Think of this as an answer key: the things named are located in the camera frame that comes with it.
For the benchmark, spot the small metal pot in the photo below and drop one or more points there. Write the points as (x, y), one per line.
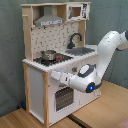
(48, 55)

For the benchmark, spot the black toy faucet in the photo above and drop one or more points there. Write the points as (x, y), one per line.
(73, 40)

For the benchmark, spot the toy oven door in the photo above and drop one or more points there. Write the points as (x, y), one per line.
(64, 98)

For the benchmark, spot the black toy stovetop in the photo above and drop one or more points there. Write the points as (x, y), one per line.
(58, 59)

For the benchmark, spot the toy microwave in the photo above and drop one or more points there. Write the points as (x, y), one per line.
(77, 11)

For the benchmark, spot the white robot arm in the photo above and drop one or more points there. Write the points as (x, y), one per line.
(106, 47)

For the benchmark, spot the wooden toy kitchen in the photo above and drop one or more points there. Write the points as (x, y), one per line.
(40, 87)

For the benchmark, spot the grey toy sink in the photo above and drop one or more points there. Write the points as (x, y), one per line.
(79, 51)

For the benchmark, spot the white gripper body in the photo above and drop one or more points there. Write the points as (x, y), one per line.
(62, 77)

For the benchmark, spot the grey range hood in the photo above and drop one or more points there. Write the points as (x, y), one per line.
(48, 18)

